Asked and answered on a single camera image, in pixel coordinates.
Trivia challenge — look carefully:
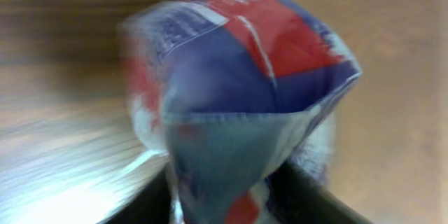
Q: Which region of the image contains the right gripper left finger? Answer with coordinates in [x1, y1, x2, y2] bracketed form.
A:
[101, 167, 172, 224]

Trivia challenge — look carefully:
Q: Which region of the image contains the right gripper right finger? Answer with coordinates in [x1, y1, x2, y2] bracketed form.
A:
[267, 162, 371, 224]

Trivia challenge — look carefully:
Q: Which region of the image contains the red purple snack bag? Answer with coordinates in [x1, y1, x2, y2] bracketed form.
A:
[120, 0, 361, 223]

